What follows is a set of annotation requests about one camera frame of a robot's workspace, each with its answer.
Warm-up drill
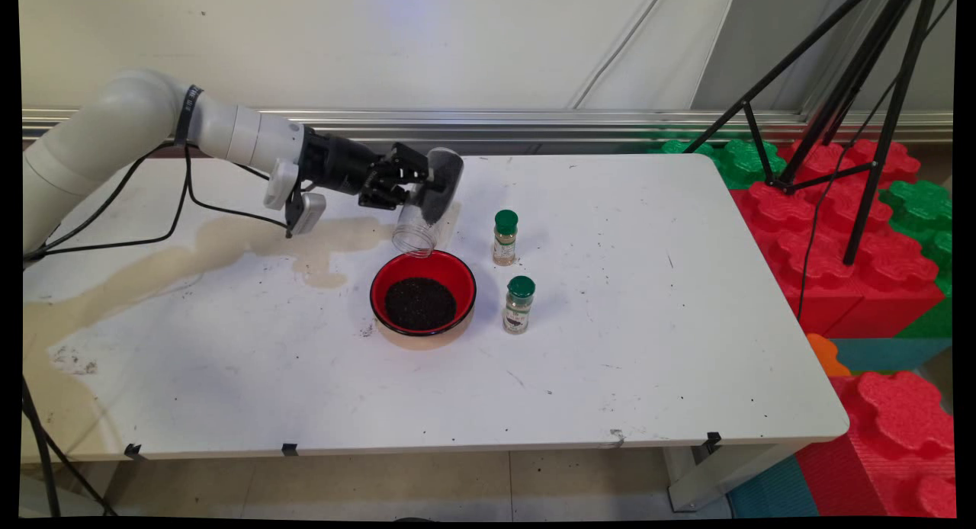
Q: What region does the clear plastic jar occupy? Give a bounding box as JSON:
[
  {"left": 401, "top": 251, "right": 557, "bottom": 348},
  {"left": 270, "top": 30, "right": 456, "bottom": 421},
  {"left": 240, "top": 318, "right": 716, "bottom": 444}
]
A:
[{"left": 391, "top": 147, "right": 464, "bottom": 258}]

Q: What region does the orange foam piece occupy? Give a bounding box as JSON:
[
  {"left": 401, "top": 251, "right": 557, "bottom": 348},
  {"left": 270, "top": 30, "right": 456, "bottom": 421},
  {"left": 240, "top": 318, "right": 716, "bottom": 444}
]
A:
[{"left": 807, "top": 334, "right": 852, "bottom": 378}]

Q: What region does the black tripod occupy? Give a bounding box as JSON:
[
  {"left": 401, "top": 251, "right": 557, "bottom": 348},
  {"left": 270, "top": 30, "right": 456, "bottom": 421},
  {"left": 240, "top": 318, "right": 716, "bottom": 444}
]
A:
[{"left": 682, "top": 0, "right": 958, "bottom": 268}]

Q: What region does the large red foam block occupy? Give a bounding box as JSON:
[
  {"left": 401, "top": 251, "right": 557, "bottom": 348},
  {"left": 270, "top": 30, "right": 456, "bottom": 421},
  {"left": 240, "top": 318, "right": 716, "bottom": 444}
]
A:
[{"left": 730, "top": 139, "right": 946, "bottom": 339}]

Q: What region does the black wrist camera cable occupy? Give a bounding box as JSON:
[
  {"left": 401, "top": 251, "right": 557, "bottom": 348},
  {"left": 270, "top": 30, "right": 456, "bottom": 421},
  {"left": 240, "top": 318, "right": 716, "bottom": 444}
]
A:
[{"left": 23, "top": 143, "right": 306, "bottom": 260}]

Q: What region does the aluminium wall rail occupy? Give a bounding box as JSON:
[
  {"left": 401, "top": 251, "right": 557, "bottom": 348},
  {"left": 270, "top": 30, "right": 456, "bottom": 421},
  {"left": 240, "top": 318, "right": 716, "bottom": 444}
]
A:
[{"left": 23, "top": 108, "right": 954, "bottom": 158}]

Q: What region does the green-capped beige powder spice bottle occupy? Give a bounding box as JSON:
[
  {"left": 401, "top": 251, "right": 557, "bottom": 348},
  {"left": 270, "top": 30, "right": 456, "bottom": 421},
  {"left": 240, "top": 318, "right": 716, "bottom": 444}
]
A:
[{"left": 493, "top": 210, "right": 519, "bottom": 268}]

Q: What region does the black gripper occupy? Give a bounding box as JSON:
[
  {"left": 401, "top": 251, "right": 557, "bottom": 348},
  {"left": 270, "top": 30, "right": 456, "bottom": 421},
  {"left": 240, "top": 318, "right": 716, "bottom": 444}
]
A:
[{"left": 300, "top": 127, "right": 436, "bottom": 212}]

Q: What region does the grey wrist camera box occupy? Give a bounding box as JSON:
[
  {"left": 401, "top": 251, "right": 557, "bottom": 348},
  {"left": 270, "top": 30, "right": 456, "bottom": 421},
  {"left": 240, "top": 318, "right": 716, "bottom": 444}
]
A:
[{"left": 263, "top": 159, "right": 327, "bottom": 237}]

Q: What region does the white table leg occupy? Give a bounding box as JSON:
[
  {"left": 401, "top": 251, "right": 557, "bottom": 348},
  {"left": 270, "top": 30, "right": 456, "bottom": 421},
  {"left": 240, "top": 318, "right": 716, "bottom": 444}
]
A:
[
  {"left": 663, "top": 438, "right": 813, "bottom": 513},
  {"left": 19, "top": 460, "right": 108, "bottom": 518}
]

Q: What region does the black cable strap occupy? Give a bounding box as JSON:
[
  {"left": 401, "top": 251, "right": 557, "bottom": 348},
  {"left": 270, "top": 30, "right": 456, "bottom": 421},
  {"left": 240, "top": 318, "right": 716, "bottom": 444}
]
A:
[{"left": 174, "top": 85, "right": 204, "bottom": 147}]

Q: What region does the teal foam mat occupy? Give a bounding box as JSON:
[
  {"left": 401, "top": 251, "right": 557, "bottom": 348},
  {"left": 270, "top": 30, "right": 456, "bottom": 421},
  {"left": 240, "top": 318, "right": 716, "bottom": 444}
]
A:
[
  {"left": 728, "top": 457, "right": 820, "bottom": 518},
  {"left": 827, "top": 338, "right": 954, "bottom": 374}
]

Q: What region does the green foam block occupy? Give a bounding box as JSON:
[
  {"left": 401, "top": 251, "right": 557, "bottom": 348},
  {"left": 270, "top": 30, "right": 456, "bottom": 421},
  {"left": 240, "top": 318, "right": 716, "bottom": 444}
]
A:
[
  {"left": 877, "top": 180, "right": 954, "bottom": 339},
  {"left": 648, "top": 138, "right": 788, "bottom": 191}
]

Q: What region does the black seeds heap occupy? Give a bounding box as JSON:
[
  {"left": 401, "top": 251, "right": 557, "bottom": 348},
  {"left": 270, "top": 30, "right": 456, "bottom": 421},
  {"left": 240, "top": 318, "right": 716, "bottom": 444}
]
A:
[
  {"left": 384, "top": 277, "right": 458, "bottom": 332},
  {"left": 418, "top": 149, "right": 464, "bottom": 226}
]

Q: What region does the red bowl black rim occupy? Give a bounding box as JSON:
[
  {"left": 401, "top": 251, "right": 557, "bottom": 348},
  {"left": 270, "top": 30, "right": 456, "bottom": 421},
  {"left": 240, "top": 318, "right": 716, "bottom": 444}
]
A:
[{"left": 370, "top": 249, "right": 478, "bottom": 338}]

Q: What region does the green-capped dark label spice bottle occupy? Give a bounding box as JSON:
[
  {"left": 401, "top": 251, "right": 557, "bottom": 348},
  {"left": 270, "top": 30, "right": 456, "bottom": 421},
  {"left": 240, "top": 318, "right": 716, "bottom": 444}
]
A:
[{"left": 502, "top": 276, "right": 537, "bottom": 335}]

